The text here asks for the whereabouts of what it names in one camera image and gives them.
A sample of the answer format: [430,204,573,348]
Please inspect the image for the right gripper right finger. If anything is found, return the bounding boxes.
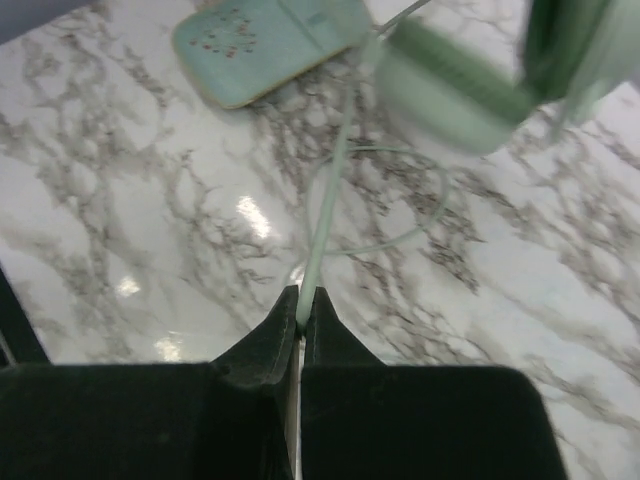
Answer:
[301,288,566,480]

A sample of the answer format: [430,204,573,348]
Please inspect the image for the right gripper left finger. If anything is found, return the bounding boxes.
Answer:
[1,287,298,479]

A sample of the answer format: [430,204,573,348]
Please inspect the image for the mint green rectangular tray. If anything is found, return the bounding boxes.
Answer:
[172,0,372,109]

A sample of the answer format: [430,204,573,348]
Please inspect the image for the mint green wired headphones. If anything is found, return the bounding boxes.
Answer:
[297,0,640,326]

